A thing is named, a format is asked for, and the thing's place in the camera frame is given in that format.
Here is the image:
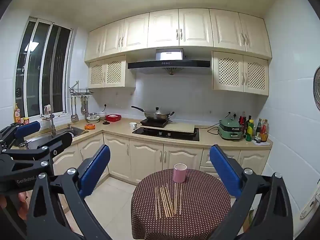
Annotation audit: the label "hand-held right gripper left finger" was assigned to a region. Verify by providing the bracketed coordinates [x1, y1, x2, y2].
[26, 144, 113, 240]

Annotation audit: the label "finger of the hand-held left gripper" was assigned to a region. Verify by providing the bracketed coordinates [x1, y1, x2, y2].
[0, 121, 41, 151]
[0, 132, 73, 175]

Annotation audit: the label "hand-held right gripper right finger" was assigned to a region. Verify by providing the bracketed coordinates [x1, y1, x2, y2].
[207, 144, 295, 240]

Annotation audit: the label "pink cup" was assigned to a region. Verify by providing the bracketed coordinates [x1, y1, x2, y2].
[173, 163, 188, 183]

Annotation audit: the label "bunch of wooden chopsticks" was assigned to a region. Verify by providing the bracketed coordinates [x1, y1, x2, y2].
[154, 182, 183, 221]

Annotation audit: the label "person's left hand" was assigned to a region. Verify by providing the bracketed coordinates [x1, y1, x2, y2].
[17, 191, 28, 220]

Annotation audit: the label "metal kitchen faucet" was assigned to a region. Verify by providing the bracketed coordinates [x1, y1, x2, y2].
[49, 112, 57, 137]

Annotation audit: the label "orange dish soap bottle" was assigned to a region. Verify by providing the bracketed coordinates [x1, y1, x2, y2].
[14, 103, 22, 123]

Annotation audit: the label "stainless steel sink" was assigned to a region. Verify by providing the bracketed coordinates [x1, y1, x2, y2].
[19, 126, 88, 151]

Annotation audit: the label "metal slotted ladle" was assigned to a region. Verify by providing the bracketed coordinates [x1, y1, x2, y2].
[71, 96, 79, 122]

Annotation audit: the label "metal serving spoon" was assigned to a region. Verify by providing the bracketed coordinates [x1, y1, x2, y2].
[80, 95, 88, 115]

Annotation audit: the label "green electric cooker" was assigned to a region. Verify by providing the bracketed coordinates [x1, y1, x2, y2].
[218, 119, 243, 141]

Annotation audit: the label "green bottle yellow cap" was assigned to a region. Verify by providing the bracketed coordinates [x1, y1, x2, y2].
[246, 119, 254, 142]

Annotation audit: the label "white framed window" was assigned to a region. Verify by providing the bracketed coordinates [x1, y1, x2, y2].
[15, 17, 74, 123]

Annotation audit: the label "cream base cabinets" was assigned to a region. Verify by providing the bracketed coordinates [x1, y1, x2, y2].
[51, 132, 272, 188]

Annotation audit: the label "red label sauce bottle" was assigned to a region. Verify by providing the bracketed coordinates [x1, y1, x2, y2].
[260, 119, 270, 142]

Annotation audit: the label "black glass gas hob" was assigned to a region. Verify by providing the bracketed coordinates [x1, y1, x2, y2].
[132, 127, 200, 142]

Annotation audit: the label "beige stone board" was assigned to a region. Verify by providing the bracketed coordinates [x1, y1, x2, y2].
[142, 122, 195, 134]

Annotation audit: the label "black induction cooker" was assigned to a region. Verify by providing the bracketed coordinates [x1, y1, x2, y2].
[140, 118, 169, 128]

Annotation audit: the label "steel wok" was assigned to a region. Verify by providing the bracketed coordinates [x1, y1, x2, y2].
[131, 105, 175, 121]

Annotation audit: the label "wok lid black knob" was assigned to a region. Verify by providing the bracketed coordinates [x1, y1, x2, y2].
[146, 107, 168, 115]

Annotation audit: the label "cream lattice door cabinet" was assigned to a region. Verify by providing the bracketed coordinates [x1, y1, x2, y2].
[212, 51, 270, 96]
[88, 55, 137, 89]

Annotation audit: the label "black range hood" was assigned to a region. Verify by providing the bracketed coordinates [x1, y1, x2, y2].
[127, 48, 211, 75]

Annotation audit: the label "round metal steamer tray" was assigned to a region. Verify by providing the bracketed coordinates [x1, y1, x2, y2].
[312, 66, 320, 112]

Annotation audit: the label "black power cable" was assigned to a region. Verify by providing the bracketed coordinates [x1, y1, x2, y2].
[200, 122, 227, 135]

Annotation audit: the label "metal wall utensil rack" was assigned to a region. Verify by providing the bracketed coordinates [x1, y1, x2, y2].
[69, 81, 95, 96]

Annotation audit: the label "silver door handle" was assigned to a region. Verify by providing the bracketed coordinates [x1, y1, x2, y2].
[300, 179, 320, 219]

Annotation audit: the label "cream upper wall cabinets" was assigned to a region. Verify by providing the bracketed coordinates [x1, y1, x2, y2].
[84, 8, 272, 63]

